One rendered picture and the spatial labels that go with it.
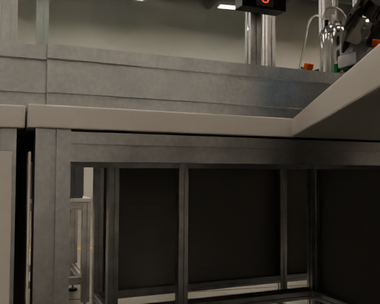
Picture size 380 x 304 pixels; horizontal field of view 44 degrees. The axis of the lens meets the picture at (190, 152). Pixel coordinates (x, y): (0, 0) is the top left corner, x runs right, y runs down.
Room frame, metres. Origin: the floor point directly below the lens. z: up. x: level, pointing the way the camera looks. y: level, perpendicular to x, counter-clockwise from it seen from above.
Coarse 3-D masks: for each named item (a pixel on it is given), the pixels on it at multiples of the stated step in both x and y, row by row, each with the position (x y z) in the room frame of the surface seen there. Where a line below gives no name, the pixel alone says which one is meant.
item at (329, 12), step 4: (320, 0) 2.43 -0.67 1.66; (324, 0) 2.40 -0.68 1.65; (328, 0) 2.41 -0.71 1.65; (320, 4) 2.43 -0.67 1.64; (324, 4) 2.40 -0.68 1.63; (328, 4) 2.41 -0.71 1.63; (320, 8) 2.43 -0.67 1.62; (324, 8) 2.40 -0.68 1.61; (332, 8) 2.42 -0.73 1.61; (320, 12) 2.43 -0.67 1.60; (328, 12) 2.41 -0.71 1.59; (332, 12) 2.42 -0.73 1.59; (324, 16) 2.40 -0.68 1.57; (328, 16) 2.41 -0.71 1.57; (320, 20) 2.43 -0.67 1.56; (324, 20) 2.40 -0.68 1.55; (320, 24) 2.43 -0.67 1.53; (324, 24) 2.40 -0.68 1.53
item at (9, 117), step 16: (0, 112) 0.60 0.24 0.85; (16, 112) 0.61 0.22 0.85; (0, 128) 0.62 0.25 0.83; (16, 128) 0.62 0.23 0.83; (0, 144) 0.62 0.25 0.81; (0, 160) 0.61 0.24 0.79; (0, 176) 0.61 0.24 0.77; (0, 192) 0.61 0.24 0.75; (0, 208) 0.61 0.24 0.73; (0, 224) 0.61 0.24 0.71; (0, 240) 0.61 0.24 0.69; (0, 256) 0.61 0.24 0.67; (0, 272) 0.61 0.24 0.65; (0, 288) 0.61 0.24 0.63
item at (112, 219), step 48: (96, 192) 2.34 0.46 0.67; (144, 192) 2.49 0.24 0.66; (192, 192) 2.59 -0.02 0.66; (240, 192) 2.70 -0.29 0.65; (288, 192) 2.82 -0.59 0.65; (96, 240) 2.34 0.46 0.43; (144, 240) 2.49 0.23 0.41; (192, 240) 2.59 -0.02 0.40; (240, 240) 2.70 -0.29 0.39; (288, 240) 2.82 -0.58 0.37; (96, 288) 2.34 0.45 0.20; (144, 288) 2.44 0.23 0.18; (192, 288) 2.54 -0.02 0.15; (288, 288) 2.45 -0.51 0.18
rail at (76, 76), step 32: (64, 64) 0.70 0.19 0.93; (96, 64) 0.72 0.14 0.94; (128, 64) 0.73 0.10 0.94; (160, 64) 0.75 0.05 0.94; (192, 64) 0.77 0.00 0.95; (224, 64) 0.79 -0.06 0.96; (64, 96) 0.70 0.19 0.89; (96, 96) 0.72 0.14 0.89; (128, 96) 0.73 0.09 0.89; (160, 96) 0.75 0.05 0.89; (192, 96) 0.77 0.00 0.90; (224, 96) 0.79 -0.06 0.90; (256, 96) 0.82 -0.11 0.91; (288, 96) 0.84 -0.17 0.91
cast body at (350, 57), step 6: (366, 42) 1.11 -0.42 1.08; (348, 48) 1.11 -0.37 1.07; (354, 48) 1.10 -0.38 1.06; (360, 48) 1.11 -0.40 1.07; (366, 48) 1.11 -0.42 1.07; (342, 54) 1.13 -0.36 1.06; (348, 54) 1.11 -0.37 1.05; (354, 54) 1.09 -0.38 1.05; (360, 54) 1.09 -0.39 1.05; (366, 54) 1.10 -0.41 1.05; (342, 60) 1.13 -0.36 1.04; (348, 60) 1.11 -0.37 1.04; (354, 60) 1.09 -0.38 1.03; (342, 66) 1.13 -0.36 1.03; (348, 66) 1.12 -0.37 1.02
